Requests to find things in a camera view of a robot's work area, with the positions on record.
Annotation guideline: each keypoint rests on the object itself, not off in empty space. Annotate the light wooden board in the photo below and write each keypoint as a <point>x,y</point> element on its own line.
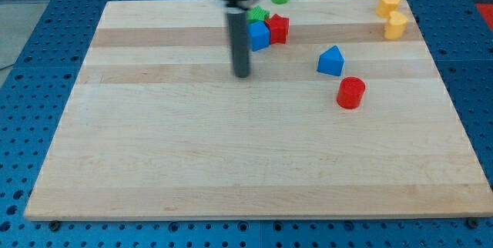
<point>157,127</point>

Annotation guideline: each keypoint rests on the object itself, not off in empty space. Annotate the blue cube block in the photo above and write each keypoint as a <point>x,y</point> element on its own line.
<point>259,36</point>

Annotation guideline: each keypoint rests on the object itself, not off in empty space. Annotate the red star block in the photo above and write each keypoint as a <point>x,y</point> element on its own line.
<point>278,27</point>

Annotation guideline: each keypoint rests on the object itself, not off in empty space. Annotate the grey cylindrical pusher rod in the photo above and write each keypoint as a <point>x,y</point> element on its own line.
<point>237,27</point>

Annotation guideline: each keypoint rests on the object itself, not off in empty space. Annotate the green star block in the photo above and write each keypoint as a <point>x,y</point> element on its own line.
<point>257,14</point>

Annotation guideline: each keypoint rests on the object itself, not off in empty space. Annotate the blue triangular prism block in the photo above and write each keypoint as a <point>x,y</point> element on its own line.
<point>331,62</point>

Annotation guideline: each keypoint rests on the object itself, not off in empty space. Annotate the red cylinder block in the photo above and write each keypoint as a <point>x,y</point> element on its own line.
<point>350,92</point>

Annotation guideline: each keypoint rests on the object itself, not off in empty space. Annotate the yellow heart block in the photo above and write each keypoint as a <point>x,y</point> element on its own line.
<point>395,26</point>

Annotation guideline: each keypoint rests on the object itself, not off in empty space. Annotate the yellow hexagon block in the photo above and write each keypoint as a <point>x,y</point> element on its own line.
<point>385,7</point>

